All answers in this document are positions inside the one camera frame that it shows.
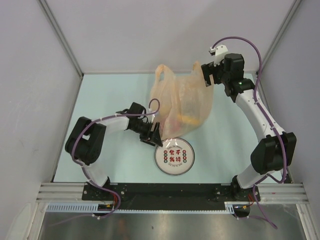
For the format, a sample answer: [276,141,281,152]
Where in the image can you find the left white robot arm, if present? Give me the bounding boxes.
[65,98,163,200]

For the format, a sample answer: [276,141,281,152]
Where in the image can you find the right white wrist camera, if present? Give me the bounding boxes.
[209,44,229,67]

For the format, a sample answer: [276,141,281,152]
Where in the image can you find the aluminium corner post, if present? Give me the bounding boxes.
[37,0,84,80]
[261,0,303,70]

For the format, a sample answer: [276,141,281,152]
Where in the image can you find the yellow fake banana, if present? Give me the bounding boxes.
[177,114,201,126]

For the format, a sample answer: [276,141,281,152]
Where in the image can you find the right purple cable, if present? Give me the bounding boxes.
[211,36,288,230]

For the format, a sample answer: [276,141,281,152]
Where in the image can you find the translucent orange plastic bag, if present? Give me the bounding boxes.
[150,61,214,140]

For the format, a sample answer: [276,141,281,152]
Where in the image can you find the right aluminium corner post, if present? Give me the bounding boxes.
[261,0,303,70]

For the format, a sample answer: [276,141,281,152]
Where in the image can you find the white printed round plate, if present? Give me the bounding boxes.
[154,137,195,176]

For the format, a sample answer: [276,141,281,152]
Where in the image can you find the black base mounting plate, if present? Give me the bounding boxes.
[81,183,261,211]

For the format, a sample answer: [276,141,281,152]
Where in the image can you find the white slotted cable duct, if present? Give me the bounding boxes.
[46,202,235,214]

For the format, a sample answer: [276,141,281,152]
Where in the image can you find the purple cable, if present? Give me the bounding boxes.
[49,98,161,226]
[211,36,288,230]

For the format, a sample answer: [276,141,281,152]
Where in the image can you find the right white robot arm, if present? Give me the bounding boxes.
[201,48,297,201]

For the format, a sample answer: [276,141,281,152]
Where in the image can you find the left aluminium corner post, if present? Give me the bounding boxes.
[37,0,84,80]

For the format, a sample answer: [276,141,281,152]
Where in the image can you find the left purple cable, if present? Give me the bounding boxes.
[49,98,161,226]

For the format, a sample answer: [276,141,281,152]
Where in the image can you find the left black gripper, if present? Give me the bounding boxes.
[129,120,162,147]

